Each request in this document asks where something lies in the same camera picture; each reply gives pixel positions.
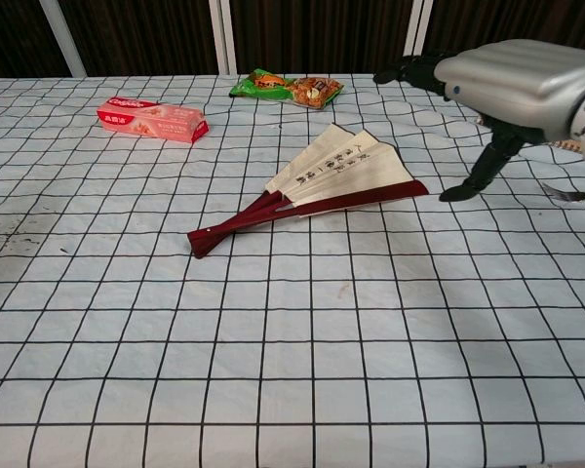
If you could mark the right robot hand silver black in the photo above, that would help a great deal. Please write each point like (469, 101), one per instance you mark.
(507, 83)

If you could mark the red-ribbed paper folding fan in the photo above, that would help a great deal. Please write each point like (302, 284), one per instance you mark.
(341, 170)

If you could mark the silver metal fork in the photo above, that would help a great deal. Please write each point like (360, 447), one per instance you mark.
(573, 196)

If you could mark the green orange snack packet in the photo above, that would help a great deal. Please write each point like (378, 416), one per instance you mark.
(292, 88)

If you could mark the white black checkered tablecloth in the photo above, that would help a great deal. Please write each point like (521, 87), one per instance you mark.
(273, 341)

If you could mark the pink Colgate toothpaste box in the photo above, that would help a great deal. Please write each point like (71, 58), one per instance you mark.
(151, 119)

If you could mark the white partition frame post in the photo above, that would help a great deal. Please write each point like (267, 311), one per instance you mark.
(222, 36)
(63, 39)
(417, 34)

